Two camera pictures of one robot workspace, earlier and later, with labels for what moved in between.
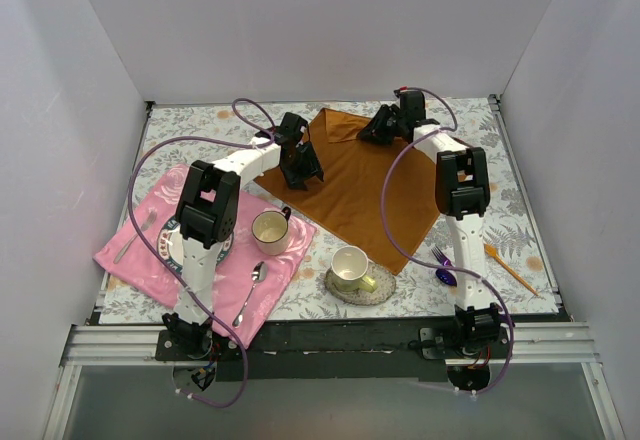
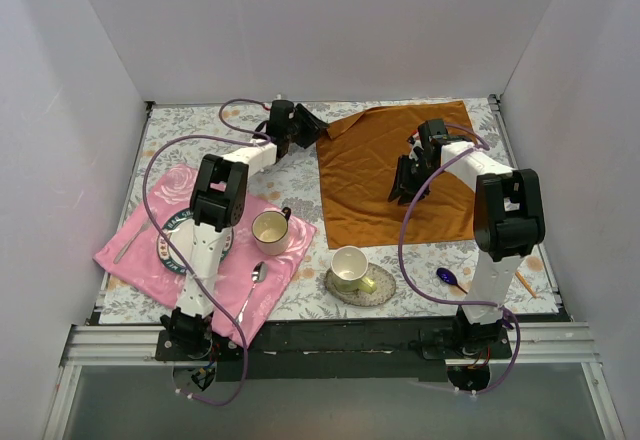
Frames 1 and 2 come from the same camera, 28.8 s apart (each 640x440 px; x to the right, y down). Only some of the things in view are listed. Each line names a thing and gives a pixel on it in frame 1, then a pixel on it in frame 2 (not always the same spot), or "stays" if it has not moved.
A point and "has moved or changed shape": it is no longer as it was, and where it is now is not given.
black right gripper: x=377 y=127 → x=413 y=171
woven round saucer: x=386 y=285 stays
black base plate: x=339 y=350 stays
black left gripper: x=300 y=161 → x=304 y=125
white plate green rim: x=170 y=246 stays
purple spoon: x=446 y=277 stays
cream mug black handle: x=270 y=231 stays
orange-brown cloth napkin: x=349 y=199 has moved or changed shape
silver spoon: x=259 y=273 stays
